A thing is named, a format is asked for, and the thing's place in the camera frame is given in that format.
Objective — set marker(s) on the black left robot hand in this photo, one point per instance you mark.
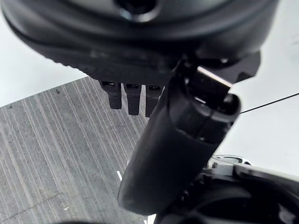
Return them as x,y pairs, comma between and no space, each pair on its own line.
130,42

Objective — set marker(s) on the silver and black robot leg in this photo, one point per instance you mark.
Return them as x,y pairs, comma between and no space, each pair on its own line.
245,198

